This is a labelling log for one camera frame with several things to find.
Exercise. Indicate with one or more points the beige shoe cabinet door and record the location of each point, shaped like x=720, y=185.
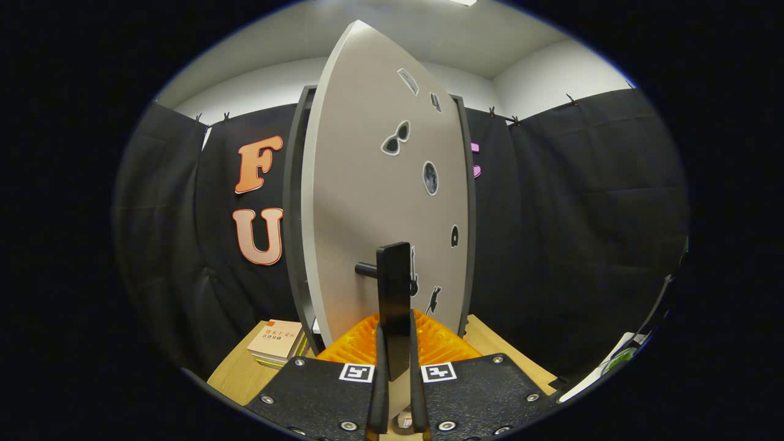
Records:
x=355, y=184

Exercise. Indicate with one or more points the beige orange cover book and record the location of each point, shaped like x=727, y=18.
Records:
x=275, y=340

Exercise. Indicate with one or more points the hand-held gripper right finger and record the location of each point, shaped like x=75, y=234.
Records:
x=418, y=398

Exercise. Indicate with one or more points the wide ceiling light panel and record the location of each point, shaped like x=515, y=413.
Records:
x=463, y=2

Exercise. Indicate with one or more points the white flat sheet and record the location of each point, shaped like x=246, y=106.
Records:
x=588, y=383

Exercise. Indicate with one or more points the black backdrop cloth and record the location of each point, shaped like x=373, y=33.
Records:
x=582, y=214

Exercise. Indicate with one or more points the green round object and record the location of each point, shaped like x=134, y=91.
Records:
x=620, y=360

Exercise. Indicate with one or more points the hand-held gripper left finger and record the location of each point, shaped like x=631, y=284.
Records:
x=378, y=392

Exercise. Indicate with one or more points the dark grey shoe cabinet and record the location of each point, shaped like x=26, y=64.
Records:
x=294, y=214

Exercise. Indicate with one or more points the yellow edged book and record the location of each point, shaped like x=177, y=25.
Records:
x=278, y=362

